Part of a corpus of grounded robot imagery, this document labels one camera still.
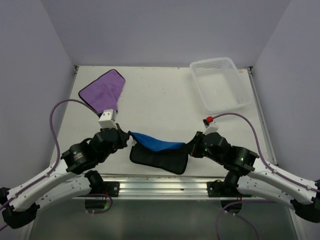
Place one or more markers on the purple towel black trim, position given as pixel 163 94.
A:
pixel 104 92

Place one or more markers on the right black base bracket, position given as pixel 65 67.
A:
pixel 215 189

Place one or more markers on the left black base bracket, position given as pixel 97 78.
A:
pixel 111 188

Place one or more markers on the black base bracket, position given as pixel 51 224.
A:
pixel 111 188
pixel 215 189

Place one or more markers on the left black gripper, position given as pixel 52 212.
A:
pixel 124 139

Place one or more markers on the white plastic basket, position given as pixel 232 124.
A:
pixel 220 85

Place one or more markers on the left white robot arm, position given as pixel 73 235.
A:
pixel 71 176

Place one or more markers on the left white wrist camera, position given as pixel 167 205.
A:
pixel 107 120

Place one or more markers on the blue towel black trim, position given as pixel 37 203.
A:
pixel 149 151

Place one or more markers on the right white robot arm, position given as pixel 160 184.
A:
pixel 249 175

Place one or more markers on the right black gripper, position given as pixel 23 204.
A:
pixel 192 146

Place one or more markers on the aluminium mounting rail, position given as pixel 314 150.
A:
pixel 163 187

